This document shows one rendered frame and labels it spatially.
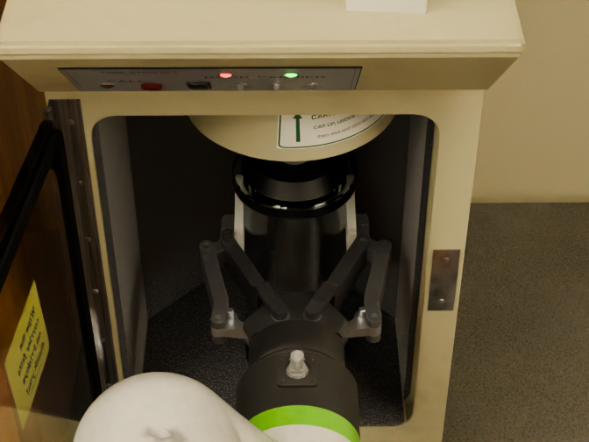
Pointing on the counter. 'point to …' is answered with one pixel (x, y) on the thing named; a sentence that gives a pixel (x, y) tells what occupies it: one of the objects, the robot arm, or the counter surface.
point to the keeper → (443, 279)
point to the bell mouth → (291, 134)
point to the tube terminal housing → (426, 331)
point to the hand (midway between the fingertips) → (294, 211)
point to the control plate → (175, 75)
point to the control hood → (265, 39)
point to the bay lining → (170, 274)
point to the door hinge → (87, 231)
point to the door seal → (70, 238)
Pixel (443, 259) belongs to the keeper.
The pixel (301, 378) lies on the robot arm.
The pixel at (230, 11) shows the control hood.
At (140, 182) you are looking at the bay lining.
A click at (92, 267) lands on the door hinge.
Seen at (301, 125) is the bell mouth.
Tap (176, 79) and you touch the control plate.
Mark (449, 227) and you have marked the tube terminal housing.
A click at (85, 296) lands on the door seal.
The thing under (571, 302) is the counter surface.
